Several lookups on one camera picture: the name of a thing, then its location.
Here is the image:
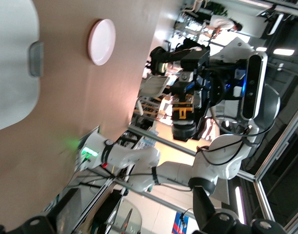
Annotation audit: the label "purple light strip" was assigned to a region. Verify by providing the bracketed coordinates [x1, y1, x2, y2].
[235, 186, 244, 224]

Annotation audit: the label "grey chair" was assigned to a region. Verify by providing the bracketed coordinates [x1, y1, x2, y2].
[140, 74, 170, 97]

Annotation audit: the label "person in white shirt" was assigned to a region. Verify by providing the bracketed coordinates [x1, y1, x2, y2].
[207, 14, 242, 37]

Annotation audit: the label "white lunch box grey latches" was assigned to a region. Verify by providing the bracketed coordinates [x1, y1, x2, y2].
[0, 0, 44, 134]

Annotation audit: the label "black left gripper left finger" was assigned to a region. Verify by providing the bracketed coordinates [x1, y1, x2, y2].
[0, 187, 83, 234]

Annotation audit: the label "aluminium cell frame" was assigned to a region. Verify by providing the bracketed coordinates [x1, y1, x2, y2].
[128, 124, 298, 230]

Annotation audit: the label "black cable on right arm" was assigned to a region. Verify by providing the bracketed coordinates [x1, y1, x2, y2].
[196, 117, 261, 169]

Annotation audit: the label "blue red poster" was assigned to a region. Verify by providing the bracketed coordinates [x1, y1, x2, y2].
[172, 212, 190, 234]

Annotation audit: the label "pale pink round plate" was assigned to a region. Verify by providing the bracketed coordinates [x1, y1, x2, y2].
[87, 19, 117, 66]

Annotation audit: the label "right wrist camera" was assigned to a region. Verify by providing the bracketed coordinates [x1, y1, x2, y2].
[241, 52, 268, 122]

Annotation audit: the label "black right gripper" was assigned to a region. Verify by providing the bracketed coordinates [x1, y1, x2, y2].
[172, 50, 248, 141]

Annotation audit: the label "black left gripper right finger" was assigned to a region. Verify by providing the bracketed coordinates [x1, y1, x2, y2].
[192, 187, 286, 234]

